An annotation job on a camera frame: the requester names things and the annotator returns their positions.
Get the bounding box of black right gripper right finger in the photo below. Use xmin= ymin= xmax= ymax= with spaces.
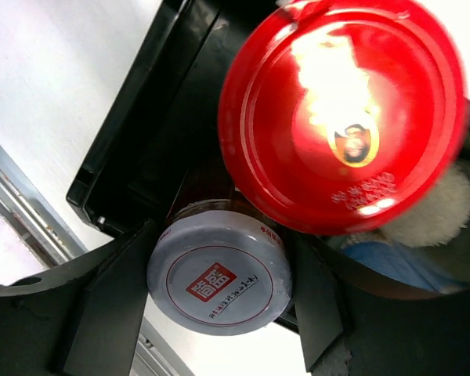
xmin=287 ymin=233 xmax=470 ymax=375

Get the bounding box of spice jar with red label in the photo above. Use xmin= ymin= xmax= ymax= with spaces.
xmin=147 ymin=160 xmax=293 ymax=336

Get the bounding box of blue-label silver-lid jar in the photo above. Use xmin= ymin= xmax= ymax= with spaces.
xmin=338 ymin=232 xmax=468 ymax=294

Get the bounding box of clear shaker with steel lid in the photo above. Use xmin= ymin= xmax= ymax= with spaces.
xmin=379 ymin=164 xmax=470 ymax=248

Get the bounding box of black three-compartment tray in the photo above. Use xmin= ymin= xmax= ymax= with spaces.
xmin=67 ymin=1 xmax=470 ymax=332

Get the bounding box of red-lid orange sauce jar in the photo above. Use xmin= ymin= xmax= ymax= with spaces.
xmin=218 ymin=1 xmax=468 ymax=235

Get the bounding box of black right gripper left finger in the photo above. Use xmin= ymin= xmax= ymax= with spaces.
xmin=0 ymin=220 xmax=157 ymax=375

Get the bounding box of aluminium front rail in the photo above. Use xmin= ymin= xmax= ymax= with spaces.
xmin=0 ymin=146 xmax=190 ymax=375

